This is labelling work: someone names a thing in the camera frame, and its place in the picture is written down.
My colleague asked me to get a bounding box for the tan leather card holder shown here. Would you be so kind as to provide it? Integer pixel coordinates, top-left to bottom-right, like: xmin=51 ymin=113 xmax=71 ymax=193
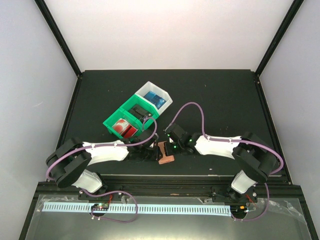
xmin=158 ymin=141 xmax=175 ymax=165

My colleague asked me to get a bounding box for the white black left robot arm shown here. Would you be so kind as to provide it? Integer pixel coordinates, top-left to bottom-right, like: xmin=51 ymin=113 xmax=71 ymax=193
xmin=45 ymin=130 xmax=163 ymax=200

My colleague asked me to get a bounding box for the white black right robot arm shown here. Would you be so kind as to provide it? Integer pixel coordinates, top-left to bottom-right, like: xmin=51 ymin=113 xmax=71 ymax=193
xmin=164 ymin=123 xmax=277 ymax=203

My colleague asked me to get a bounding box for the red white card stack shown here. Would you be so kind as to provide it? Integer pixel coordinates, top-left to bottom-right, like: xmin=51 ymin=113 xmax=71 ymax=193
xmin=112 ymin=118 xmax=138 ymax=138

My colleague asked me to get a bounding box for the black vip card stack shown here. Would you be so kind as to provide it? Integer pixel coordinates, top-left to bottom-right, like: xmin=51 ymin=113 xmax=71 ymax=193
xmin=128 ymin=104 xmax=152 ymax=123

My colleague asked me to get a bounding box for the blue card stack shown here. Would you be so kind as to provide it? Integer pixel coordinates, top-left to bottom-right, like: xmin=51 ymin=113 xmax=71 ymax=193
xmin=144 ymin=91 xmax=166 ymax=110

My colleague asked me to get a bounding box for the middle green plastic bin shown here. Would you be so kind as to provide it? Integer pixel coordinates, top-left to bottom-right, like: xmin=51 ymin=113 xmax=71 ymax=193
xmin=119 ymin=94 xmax=160 ymax=131

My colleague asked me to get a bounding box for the green plastic bin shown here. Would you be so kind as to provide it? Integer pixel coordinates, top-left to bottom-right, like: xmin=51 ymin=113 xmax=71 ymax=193
xmin=119 ymin=94 xmax=160 ymax=131
xmin=102 ymin=108 xmax=142 ymax=139

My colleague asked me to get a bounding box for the left green plastic bin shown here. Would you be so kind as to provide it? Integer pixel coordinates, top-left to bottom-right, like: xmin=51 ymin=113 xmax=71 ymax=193
xmin=102 ymin=108 xmax=142 ymax=139

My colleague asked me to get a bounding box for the white plastic bin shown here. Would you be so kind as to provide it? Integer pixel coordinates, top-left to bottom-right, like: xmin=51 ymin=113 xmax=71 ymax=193
xmin=135 ymin=81 xmax=173 ymax=116

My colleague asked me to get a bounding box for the left controller board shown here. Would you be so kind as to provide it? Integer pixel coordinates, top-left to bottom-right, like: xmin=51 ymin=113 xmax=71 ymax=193
xmin=90 ymin=203 xmax=110 ymax=212

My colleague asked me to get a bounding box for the controller board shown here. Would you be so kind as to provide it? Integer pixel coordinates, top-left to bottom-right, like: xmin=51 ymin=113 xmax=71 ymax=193
xmin=90 ymin=203 xmax=110 ymax=212
xmin=230 ymin=205 xmax=253 ymax=215

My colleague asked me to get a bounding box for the right controller board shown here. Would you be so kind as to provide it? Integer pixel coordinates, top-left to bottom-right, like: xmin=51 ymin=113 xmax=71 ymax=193
xmin=230 ymin=205 xmax=253 ymax=215

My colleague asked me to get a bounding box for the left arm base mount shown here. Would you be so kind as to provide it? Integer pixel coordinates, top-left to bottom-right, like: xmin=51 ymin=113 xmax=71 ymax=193
xmin=76 ymin=186 xmax=127 ymax=201

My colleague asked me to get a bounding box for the white slotted cable duct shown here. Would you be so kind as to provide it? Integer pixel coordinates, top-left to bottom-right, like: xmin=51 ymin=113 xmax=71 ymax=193
xmin=42 ymin=202 xmax=232 ymax=217

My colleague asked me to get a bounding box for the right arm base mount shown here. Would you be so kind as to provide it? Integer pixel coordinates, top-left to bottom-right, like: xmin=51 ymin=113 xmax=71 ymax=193
xmin=208 ymin=186 xmax=258 ymax=204

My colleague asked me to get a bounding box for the black frame post right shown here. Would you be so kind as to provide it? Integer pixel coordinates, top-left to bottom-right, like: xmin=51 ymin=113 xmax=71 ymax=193
xmin=254 ymin=0 xmax=304 ymax=77

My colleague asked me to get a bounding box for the black frame post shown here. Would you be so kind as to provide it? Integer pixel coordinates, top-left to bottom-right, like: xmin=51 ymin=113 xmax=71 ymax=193
xmin=254 ymin=0 xmax=304 ymax=77
xmin=34 ymin=0 xmax=82 ymax=77

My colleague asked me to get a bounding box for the black frame post left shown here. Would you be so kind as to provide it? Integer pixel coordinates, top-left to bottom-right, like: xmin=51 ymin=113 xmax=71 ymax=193
xmin=34 ymin=0 xmax=82 ymax=77

